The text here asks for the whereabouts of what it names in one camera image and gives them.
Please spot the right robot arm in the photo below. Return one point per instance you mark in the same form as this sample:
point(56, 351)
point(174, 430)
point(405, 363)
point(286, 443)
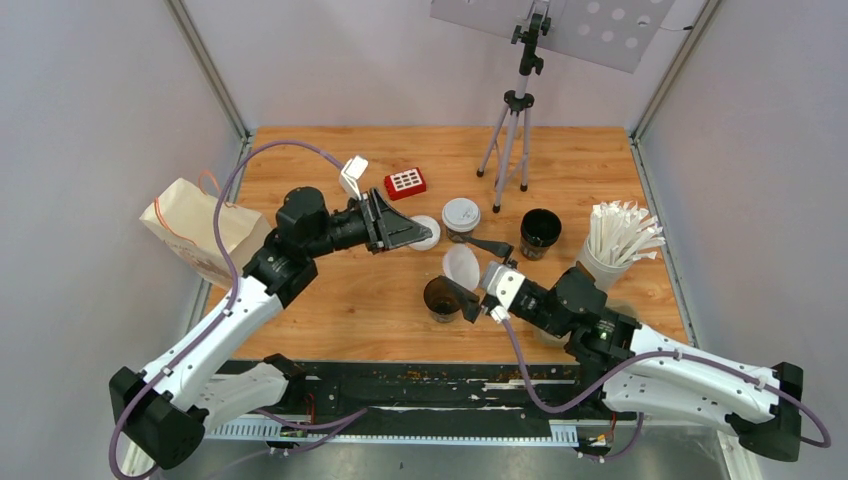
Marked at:
point(634, 368)

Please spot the white perforated board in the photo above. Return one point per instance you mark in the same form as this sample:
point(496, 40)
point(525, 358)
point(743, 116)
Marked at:
point(611, 33)

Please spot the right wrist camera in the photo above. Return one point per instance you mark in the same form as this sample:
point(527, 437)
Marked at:
point(499, 314)

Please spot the tripod stand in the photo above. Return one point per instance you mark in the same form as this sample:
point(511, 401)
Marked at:
point(518, 104)

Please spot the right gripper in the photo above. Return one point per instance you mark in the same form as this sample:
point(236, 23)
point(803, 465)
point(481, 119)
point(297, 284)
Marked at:
point(469, 302)

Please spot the brown paper bag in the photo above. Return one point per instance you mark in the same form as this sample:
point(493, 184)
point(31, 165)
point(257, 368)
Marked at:
point(182, 217)

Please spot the white plastic cup lid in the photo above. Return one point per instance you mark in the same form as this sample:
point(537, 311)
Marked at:
point(461, 215)

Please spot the paper cup of straws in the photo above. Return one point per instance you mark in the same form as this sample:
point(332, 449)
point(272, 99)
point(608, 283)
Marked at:
point(620, 234)

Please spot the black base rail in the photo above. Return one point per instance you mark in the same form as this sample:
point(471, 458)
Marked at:
point(444, 403)

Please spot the red white block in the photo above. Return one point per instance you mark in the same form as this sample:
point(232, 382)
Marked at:
point(405, 184)

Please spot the brown coffee cup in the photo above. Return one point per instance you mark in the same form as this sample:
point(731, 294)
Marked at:
point(440, 301)
point(458, 236)

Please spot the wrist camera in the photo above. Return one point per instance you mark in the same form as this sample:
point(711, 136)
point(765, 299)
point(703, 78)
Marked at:
point(499, 314)
point(350, 174)

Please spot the cardboard cup carrier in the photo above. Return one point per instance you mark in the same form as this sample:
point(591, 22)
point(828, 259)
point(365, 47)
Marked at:
point(619, 306)

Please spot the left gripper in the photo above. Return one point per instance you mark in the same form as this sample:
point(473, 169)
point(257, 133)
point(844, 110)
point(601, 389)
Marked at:
point(387, 228)

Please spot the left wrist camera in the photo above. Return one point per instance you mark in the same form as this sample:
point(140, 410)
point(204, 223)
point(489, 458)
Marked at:
point(350, 174)

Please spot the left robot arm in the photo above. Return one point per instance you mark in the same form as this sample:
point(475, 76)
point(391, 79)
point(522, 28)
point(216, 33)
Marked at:
point(167, 407)

